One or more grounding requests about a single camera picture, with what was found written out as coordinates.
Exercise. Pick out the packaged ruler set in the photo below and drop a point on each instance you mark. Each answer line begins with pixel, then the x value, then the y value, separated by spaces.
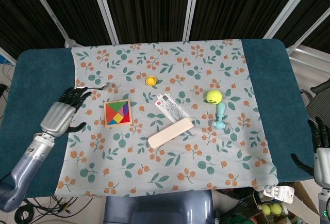
pixel 172 108

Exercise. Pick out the colourful tangram puzzle box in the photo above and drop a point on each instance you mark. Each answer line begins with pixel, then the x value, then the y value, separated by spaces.
pixel 105 113

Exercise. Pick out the yellow bottle cap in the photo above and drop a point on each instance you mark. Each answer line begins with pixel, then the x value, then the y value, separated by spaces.
pixel 150 80

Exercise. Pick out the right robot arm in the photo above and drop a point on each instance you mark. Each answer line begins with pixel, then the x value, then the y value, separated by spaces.
pixel 324 206

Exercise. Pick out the black mesh office chair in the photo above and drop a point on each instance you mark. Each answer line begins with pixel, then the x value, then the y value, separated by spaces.
pixel 319 97

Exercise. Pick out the green triangle tangram piece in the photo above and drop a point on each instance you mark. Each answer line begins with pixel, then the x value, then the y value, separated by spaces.
pixel 117 104

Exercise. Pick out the white blister pack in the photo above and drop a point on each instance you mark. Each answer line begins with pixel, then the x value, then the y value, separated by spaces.
pixel 279 193

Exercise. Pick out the yellow-green tennis ball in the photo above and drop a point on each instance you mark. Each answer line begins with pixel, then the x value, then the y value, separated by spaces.
pixel 214 96

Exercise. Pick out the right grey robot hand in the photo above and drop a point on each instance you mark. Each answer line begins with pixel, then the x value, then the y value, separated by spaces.
pixel 322 157

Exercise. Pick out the white aluminium partition post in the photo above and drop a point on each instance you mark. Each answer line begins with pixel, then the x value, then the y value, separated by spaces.
pixel 288 9
pixel 49 9
pixel 190 7
pixel 104 9
pixel 309 33

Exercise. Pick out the tennis ball in box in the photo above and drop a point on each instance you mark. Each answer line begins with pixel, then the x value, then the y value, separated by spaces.
pixel 265 209
pixel 277 209

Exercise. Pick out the teal table cover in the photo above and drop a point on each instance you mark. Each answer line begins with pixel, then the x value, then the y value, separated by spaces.
pixel 38 74

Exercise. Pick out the floral tablecloth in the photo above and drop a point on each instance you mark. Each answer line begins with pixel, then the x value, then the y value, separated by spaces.
pixel 167 141

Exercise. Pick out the purple tangram piece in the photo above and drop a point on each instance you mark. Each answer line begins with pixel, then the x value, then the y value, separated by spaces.
pixel 125 109

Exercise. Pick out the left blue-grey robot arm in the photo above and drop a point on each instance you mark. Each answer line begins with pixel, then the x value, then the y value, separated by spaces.
pixel 28 162

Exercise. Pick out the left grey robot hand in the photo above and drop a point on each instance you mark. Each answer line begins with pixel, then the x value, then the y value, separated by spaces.
pixel 58 118

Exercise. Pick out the yellow square tangram piece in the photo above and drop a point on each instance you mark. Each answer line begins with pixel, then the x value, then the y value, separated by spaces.
pixel 118 117

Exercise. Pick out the blue triangle tangram piece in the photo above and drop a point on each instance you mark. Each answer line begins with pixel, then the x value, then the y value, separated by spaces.
pixel 113 123

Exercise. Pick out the red triangle tangram piece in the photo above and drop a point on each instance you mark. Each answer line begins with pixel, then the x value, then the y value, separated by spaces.
pixel 111 114

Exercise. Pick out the beige wooden block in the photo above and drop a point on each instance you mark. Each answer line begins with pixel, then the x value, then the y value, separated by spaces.
pixel 170 132

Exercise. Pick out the cardboard box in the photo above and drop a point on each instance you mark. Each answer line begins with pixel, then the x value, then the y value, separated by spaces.
pixel 301 200

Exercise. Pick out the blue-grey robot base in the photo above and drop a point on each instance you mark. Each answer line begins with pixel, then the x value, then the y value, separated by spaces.
pixel 159 207

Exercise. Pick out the metal spoon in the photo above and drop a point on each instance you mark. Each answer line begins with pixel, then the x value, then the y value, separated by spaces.
pixel 99 87

